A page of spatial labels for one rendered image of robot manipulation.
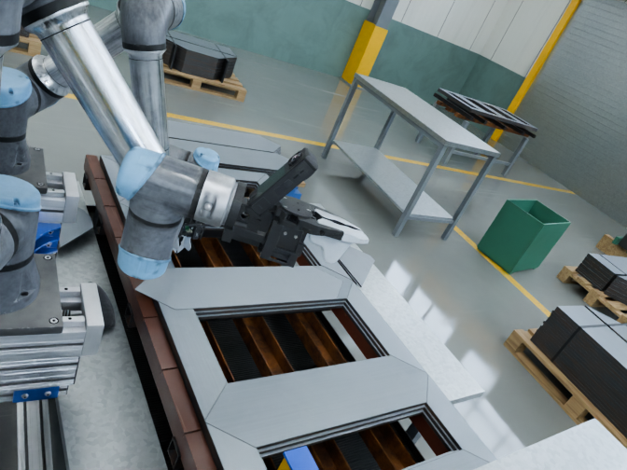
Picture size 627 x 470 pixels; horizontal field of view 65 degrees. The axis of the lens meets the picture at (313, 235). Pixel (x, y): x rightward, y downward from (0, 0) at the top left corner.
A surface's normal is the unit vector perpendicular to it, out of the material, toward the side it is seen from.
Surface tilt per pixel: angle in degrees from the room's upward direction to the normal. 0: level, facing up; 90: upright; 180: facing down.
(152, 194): 90
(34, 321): 0
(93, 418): 0
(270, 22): 90
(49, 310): 0
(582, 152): 90
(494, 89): 90
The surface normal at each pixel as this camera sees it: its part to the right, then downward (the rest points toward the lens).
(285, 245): 0.07, 0.39
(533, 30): -0.83, -0.05
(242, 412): 0.36, -0.81
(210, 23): 0.43, 0.59
